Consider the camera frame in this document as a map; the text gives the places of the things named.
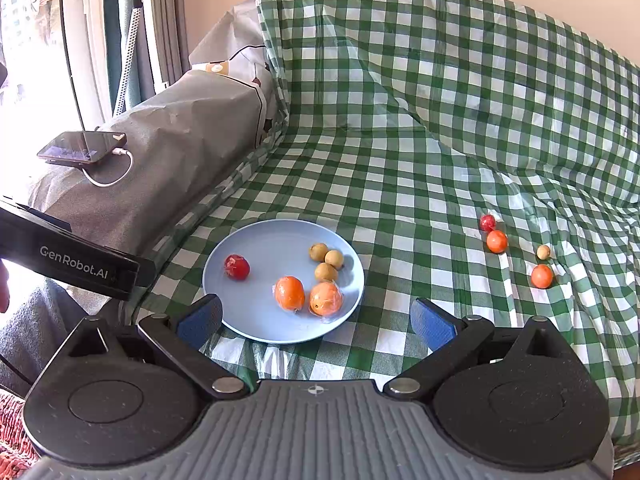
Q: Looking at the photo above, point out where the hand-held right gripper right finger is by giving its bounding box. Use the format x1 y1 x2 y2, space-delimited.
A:
382 297 577 402

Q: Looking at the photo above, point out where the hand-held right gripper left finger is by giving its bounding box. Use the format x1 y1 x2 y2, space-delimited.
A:
47 294 251 402

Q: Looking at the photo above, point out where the light blue plate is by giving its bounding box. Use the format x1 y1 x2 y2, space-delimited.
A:
202 219 365 345

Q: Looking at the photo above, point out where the black smartphone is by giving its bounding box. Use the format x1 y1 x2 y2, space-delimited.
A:
36 130 128 166

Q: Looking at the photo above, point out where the red patterned rug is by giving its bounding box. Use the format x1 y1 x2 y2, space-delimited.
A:
0 389 42 467

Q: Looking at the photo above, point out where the green checkered cloth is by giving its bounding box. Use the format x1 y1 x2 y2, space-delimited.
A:
131 0 640 457

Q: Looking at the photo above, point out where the teal curtain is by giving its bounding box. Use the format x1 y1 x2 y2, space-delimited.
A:
102 0 147 112

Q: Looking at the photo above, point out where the white printed cover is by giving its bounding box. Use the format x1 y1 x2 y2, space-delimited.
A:
189 0 292 152

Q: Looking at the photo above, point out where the white charging cable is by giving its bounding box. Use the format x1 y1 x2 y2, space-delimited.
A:
82 147 134 188

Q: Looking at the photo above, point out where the thin black cable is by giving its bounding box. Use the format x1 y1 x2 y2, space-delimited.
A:
0 354 33 388

